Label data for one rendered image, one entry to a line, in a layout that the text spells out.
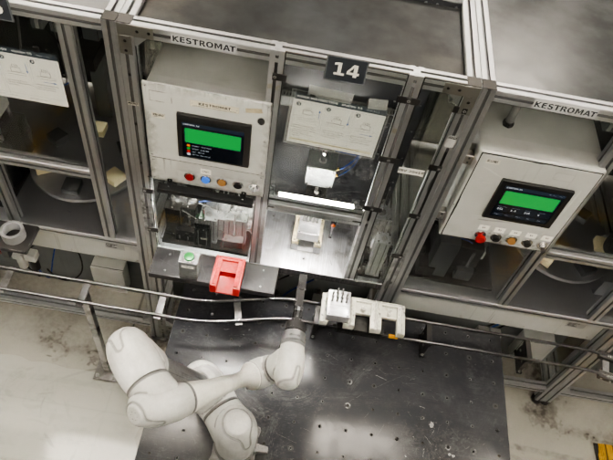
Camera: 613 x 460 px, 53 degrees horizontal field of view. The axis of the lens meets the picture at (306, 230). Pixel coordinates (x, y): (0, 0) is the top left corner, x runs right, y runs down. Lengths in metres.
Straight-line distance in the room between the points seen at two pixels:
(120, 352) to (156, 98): 0.81
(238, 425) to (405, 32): 1.47
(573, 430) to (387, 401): 1.41
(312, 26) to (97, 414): 2.24
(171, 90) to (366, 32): 0.64
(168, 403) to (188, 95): 0.94
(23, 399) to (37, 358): 0.23
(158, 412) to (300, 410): 0.97
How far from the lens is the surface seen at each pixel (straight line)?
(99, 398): 3.42
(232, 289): 2.59
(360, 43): 1.98
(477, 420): 2.83
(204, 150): 2.14
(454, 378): 2.87
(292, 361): 2.17
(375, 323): 2.64
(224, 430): 2.32
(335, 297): 2.61
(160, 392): 1.82
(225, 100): 2.00
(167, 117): 2.11
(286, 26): 1.99
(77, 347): 3.57
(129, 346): 1.88
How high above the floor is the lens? 3.14
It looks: 52 degrees down
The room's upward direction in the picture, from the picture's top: 12 degrees clockwise
